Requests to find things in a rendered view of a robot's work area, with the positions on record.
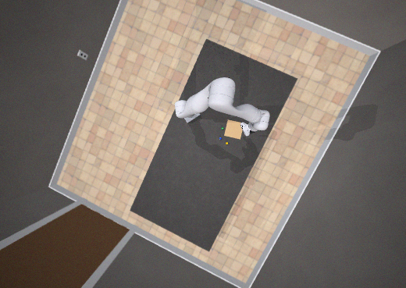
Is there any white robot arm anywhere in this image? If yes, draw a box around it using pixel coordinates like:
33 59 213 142
175 77 270 130

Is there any tan square mat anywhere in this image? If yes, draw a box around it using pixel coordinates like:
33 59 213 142
224 120 242 139

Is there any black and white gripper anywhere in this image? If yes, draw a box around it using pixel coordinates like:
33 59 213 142
240 122 258 136

